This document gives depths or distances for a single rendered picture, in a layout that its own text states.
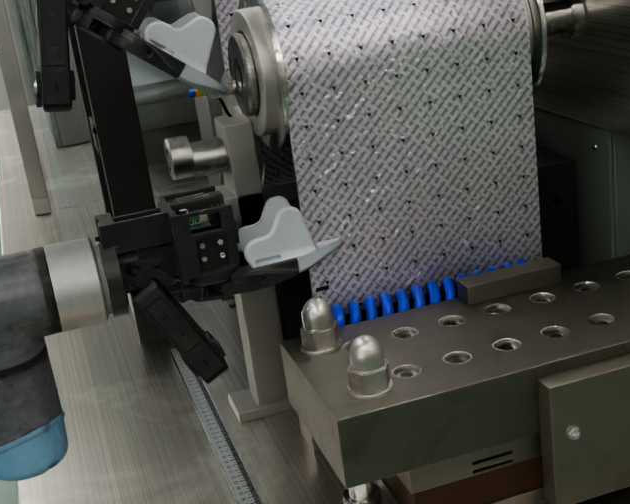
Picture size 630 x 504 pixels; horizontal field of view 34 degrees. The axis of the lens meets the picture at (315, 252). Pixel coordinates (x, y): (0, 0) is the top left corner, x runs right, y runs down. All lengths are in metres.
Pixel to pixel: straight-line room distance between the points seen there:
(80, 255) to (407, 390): 0.29
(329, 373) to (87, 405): 0.40
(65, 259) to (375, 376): 0.27
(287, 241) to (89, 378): 0.41
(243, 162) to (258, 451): 0.28
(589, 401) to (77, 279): 0.42
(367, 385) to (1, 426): 0.31
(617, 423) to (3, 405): 0.50
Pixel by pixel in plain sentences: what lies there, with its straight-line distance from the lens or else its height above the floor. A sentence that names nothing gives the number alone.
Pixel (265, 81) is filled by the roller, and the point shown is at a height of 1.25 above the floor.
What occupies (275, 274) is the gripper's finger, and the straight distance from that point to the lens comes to 0.88.
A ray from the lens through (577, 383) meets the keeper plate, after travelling 0.82.
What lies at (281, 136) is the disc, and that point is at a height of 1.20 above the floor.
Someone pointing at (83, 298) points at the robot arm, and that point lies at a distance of 0.86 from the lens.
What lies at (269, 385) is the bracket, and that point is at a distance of 1.06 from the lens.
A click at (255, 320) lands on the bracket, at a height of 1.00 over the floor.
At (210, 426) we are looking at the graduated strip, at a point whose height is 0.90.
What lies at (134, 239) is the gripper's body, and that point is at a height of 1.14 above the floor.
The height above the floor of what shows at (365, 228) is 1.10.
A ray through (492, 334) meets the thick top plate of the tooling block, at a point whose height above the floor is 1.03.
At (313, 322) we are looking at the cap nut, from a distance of 0.86.
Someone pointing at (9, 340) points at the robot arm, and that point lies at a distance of 0.87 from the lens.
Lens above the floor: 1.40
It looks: 20 degrees down
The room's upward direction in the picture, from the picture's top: 8 degrees counter-clockwise
